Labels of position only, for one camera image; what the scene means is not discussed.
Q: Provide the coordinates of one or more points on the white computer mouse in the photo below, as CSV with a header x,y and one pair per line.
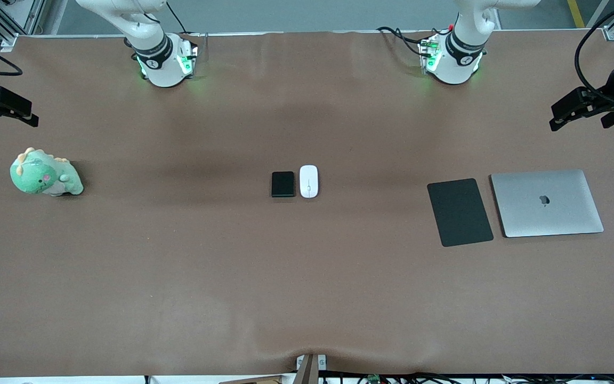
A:
x,y
308,181

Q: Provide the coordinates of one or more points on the small dark phone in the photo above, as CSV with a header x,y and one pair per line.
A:
x,y
283,184

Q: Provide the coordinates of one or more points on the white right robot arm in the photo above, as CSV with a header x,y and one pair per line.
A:
x,y
166,74

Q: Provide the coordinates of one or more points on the black mouse pad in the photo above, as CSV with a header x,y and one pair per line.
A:
x,y
460,212

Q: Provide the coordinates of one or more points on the green dinosaur plush toy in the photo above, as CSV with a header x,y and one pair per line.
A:
x,y
35,176

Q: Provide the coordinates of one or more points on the silver closed laptop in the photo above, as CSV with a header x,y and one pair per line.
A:
x,y
531,213

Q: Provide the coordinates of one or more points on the brown table cover cloth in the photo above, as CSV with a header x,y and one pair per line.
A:
x,y
307,277

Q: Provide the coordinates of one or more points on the small green circuit board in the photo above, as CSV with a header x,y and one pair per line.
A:
x,y
374,379

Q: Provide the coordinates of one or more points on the brown wooden board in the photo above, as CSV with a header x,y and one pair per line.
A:
x,y
253,381

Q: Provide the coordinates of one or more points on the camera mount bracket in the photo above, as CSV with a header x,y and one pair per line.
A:
x,y
307,370

